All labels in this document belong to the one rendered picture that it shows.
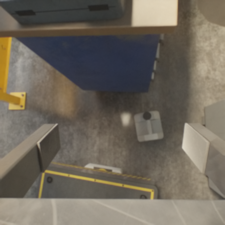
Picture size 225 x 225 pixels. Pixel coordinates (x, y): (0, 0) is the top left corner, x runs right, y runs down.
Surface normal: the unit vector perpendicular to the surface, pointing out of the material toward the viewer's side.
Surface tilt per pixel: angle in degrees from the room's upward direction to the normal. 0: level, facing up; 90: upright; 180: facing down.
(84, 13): 90
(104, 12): 90
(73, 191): 0
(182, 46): 0
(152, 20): 0
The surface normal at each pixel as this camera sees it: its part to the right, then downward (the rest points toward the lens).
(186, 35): -0.16, -0.13
